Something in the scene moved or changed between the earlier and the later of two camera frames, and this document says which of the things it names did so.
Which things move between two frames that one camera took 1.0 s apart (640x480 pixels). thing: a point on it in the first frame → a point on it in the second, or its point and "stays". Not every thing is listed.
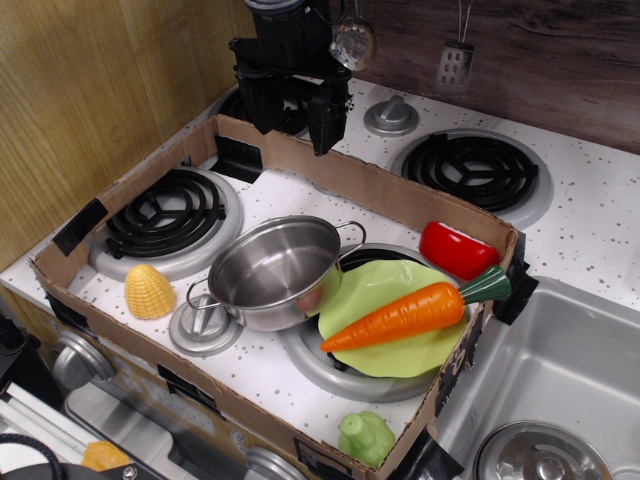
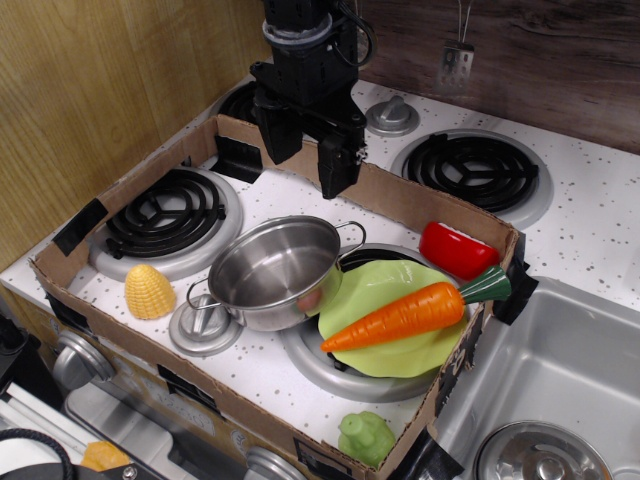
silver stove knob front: x=199 y=326 stays
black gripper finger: x=265 y=95 → x=282 y=129
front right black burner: x=307 y=357 stays
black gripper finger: x=327 y=116 → x=339 y=158
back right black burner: x=494 y=172 stays
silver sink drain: x=537 y=450 stays
